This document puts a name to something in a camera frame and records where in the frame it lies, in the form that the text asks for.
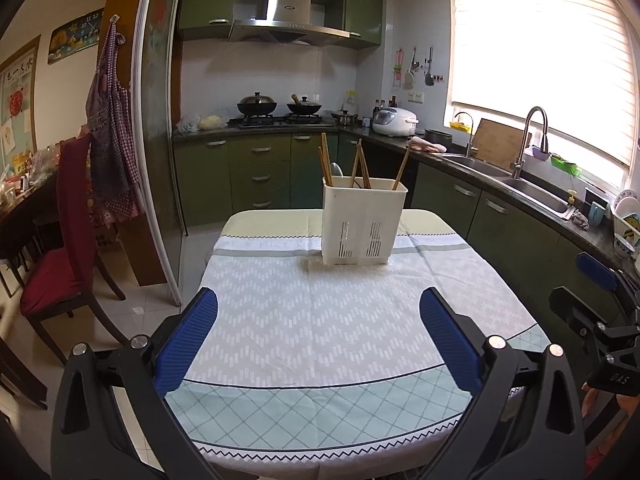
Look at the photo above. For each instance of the patterned white green tablecloth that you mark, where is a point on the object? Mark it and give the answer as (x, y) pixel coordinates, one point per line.
(300, 310)

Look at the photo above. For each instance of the white plastic utensil holder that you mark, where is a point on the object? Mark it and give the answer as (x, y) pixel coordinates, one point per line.
(350, 210)

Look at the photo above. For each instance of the person's right hand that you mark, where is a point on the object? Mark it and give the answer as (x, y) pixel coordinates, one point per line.
(589, 400)

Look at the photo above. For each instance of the sliding door frame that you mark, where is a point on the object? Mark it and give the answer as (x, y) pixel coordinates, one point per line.
(160, 135)

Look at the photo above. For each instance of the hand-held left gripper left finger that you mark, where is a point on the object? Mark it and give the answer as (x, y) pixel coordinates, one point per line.
(192, 340)

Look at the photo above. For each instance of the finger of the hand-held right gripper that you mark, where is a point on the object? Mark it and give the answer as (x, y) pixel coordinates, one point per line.
(570, 305)
(597, 270)

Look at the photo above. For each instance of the wooden cutting board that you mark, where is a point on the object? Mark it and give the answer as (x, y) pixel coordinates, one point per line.
(500, 145)

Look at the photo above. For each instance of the green plastic item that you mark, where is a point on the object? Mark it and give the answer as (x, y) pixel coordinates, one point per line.
(565, 165)

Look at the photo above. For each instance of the black wok with utensil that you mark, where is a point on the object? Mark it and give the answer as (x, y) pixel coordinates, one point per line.
(304, 107)

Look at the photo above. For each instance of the yellow sink basket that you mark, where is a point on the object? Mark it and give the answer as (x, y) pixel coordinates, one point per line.
(459, 125)

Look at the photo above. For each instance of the gas stove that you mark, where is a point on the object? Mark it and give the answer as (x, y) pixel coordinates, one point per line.
(280, 121)

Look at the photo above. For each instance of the hanging kitchen utensils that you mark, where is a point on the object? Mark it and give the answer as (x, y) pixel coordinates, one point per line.
(415, 67)

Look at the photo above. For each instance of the steel kitchen sink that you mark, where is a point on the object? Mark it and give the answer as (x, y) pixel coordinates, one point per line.
(535, 192)

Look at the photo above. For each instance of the blue cup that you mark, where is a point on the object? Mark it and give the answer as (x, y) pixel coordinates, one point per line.
(598, 214)

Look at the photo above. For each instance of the small steel faucet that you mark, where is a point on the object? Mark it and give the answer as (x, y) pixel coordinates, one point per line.
(470, 135)

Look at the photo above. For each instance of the purple cup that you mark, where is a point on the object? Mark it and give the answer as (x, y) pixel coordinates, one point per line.
(539, 151)

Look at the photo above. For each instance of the clear plastic bag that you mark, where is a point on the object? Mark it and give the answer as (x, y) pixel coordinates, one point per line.
(187, 125)

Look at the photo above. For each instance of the dark cooking pot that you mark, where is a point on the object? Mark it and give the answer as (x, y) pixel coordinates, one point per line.
(439, 136)

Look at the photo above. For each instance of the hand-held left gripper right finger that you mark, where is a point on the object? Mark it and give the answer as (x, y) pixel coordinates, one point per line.
(450, 340)

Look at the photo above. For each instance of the black wok with lid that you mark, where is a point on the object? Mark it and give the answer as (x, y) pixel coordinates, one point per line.
(256, 106)

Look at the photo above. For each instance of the wall poster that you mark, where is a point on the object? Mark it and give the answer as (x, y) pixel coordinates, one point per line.
(17, 105)

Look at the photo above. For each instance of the green base cabinets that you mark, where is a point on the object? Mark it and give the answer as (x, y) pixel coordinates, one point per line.
(260, 175)

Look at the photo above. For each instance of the tall steel kitchen faucet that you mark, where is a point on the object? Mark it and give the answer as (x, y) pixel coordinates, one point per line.
(525, 150)

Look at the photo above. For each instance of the decorative wall clock picture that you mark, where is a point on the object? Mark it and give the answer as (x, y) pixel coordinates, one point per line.
(75, 37)

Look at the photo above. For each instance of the dark dining table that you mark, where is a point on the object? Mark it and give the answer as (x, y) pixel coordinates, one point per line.
(20, 220)

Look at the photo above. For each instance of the grey rag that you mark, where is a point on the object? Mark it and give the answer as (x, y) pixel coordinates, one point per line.
(581, 221)

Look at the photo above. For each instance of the pink cloth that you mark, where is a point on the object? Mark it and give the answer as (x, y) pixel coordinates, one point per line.
(427, 145)

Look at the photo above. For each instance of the dark sauce bottles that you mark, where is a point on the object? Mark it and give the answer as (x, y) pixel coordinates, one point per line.
(384, 106)

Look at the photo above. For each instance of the checkered hanging apron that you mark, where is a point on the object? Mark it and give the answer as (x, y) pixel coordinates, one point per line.
(115, 160)

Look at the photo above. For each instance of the dish rack with bowls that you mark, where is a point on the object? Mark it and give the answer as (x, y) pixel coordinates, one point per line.
(627, 225)

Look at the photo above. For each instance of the white rice cooker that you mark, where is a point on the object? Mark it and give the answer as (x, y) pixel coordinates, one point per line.
(395, 122)

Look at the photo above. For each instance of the pale yellow bag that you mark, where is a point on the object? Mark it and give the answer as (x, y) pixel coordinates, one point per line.
(210, 122)

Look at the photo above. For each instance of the dark stone countertop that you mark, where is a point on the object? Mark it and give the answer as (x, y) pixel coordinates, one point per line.
(590, 240)

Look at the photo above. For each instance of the pink patterned clothing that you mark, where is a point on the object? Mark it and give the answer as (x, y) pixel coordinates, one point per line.
(600, 455)

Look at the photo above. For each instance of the yellow cap bottle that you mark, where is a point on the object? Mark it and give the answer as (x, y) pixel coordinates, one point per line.
(351, 102)

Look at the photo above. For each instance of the white wall outlet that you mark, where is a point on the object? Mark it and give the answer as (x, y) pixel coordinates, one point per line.
(413, 97)

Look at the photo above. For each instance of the small steel pot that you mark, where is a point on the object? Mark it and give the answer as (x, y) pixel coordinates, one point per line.
(345, 118)

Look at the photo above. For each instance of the steel range hood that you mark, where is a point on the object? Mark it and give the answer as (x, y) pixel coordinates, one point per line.
(290, 30)

